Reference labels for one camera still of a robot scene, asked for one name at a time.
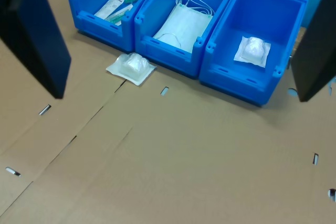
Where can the white cotton packet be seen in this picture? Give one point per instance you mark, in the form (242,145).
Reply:
(252,49)
(134,66)

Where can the blue plastic storage bin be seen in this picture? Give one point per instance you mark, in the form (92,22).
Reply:
(168,53)
(236,85)
(84,22)

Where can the white printed flat packet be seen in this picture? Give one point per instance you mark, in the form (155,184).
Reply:
(109,6)

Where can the clear packet with green syringe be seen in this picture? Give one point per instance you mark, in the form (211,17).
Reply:
(119,14)

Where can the white face mask pack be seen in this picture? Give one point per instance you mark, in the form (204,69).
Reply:
(183,24)

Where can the brown cardboard sheet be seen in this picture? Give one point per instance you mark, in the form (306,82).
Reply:
(183,155)

